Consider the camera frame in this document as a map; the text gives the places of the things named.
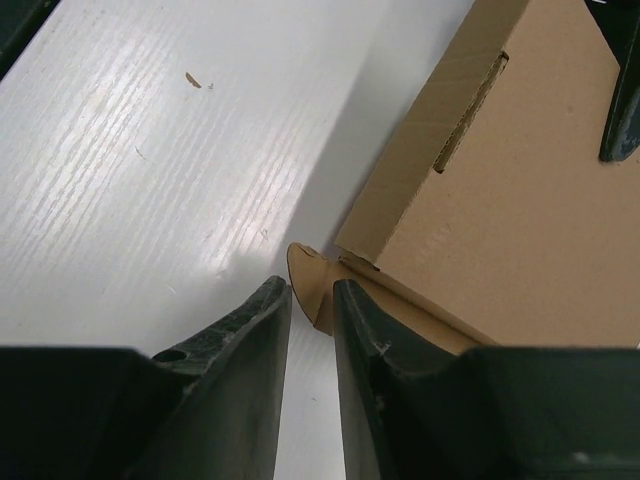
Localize brown cardboard box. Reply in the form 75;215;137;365
287;0;639;353

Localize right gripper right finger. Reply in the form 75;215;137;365
333;280;639;479

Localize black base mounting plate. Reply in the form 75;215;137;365
0;0;59;78

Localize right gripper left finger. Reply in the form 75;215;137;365
1;276;292;479

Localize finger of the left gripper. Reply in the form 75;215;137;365
586;0;639;162

